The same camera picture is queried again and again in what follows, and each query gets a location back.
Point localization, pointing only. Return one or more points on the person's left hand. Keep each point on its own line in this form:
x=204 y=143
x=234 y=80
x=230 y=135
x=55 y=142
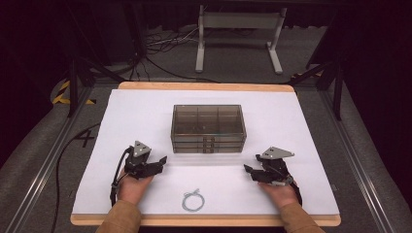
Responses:
x=132 y=189

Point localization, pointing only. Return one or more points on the transparent bottom drawer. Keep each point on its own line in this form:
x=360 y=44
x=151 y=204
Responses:
x=191 y=150

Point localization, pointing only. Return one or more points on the transparent middle drawer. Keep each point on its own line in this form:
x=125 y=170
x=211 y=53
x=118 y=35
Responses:
x=191 y=144

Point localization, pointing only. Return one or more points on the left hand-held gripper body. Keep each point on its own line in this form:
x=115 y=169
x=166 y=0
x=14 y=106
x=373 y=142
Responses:
x=142 y=168

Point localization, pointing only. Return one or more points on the black metal stand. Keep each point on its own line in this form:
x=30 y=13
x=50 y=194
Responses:
x=73 y=87
x=337 y=93

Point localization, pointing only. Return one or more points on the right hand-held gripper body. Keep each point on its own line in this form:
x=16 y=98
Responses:
x=273 y=171

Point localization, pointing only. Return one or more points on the white metal stand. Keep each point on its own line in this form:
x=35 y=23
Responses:
x=239 y=20

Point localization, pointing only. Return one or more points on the transparent brown drawer box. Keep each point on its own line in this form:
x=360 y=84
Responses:
x=207 y=119

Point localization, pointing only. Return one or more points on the transparent top drawer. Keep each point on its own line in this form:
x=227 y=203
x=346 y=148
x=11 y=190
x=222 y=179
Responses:
x=191 y=139

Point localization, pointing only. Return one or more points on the aluminium floor rail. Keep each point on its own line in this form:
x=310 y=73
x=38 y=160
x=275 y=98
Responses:
x=356 y=161
x=48 y=161

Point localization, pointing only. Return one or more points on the yellow black floor tape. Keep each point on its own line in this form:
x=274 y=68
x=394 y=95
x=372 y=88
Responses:
x=61 y=95

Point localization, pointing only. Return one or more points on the person's right hand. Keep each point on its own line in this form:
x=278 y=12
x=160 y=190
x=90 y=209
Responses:
x=281 y=194

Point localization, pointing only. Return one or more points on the transparent drawer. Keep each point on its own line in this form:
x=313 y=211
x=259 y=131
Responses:
x=191 y=150
x=191 y=139
x=191 y=144

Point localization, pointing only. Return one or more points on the white table sheet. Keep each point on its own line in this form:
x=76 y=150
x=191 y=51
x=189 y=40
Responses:
x=129 y=116

